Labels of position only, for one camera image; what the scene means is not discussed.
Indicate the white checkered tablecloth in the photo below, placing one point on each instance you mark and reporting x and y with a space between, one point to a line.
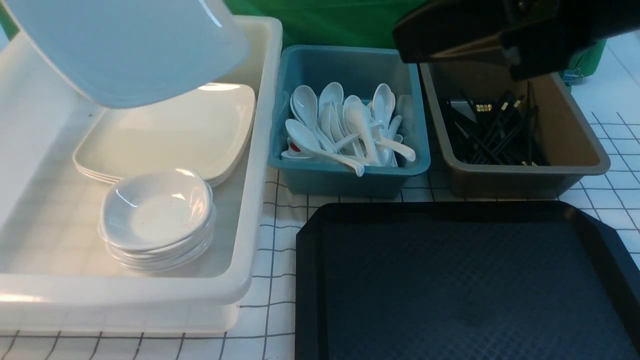
270 280

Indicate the stack of white bowls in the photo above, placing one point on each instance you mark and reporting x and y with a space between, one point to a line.
159 221

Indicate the white spoon bin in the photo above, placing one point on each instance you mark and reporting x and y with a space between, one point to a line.
383 105
358 120

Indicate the white spoon with red label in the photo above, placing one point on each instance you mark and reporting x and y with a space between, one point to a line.
293 153

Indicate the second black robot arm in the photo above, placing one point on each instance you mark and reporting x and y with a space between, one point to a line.
529 37

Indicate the white spoon right bin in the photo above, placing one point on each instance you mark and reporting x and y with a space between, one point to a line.
383 105

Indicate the black serving tray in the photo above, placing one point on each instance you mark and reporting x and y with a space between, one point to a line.
539 280

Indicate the green cloth backdrop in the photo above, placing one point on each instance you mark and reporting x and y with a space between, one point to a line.
327 22

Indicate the metal clamp on backdrop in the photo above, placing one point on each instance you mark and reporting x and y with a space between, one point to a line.
572 77

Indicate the large white plastic bin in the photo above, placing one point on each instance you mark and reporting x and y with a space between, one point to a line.
199 297

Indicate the teal plastic bin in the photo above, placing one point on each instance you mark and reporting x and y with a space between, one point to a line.
359 70

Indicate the stack of white square plates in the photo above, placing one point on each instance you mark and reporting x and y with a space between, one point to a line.
205 130

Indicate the brown plastic bin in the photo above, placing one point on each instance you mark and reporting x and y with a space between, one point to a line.
563 133

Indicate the pile of black chopsticks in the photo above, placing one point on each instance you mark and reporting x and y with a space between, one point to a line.
494 132

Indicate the large white square plate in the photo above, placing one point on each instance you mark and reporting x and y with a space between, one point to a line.
123 54

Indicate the white spoon centre bin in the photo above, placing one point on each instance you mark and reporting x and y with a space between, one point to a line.
358 120

